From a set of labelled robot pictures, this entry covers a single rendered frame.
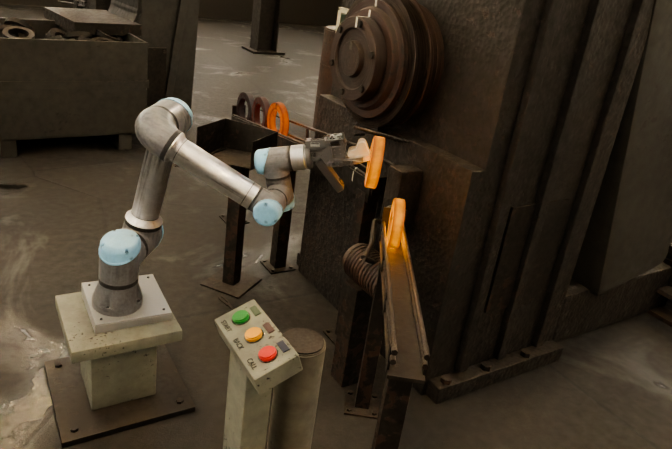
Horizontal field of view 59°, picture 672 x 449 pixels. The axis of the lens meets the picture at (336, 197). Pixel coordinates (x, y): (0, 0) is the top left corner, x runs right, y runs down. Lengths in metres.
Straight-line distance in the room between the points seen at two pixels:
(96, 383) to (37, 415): 0.21
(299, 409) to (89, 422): 0.74
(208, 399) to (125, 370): 0.30
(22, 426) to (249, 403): 0.88
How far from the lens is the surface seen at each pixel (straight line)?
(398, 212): 1.75
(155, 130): 1.69
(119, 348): 1.92
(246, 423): 1.51
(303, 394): 1.59
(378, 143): 1.70
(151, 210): 1.94
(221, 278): 2.80
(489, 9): 1.94
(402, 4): 2.01
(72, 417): 2.11
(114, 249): 1.87
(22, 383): 2.30
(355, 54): 2.04
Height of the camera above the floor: 1.42
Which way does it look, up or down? 22 degrees down
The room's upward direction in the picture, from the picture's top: 8 degrees clockwise
